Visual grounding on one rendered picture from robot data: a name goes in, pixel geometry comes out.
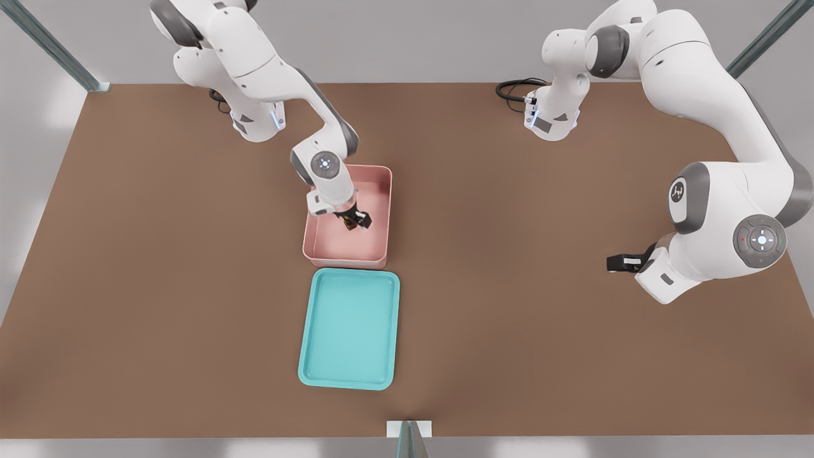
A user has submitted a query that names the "pink plastic box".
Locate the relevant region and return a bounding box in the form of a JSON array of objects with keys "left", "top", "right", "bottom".
[{"left": 302, "top": 164, "right": 394, "bottom": 268}]

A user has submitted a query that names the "pale blue-green tray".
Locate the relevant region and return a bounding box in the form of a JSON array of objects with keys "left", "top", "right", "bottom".
[{"left": 298, "top": 267, "right": 401, "bottom": 391}]

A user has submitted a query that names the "silver frame post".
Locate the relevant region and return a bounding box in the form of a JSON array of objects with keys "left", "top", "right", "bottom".
[
  {"left": 726, "top": 0, "right": 814, "bottom": 80},
  {"left": 387, "top": 420, "right": 432, "bottom": 458},
  {"left": 0, "top": 0, "right": 111, "bottom": 94}
]

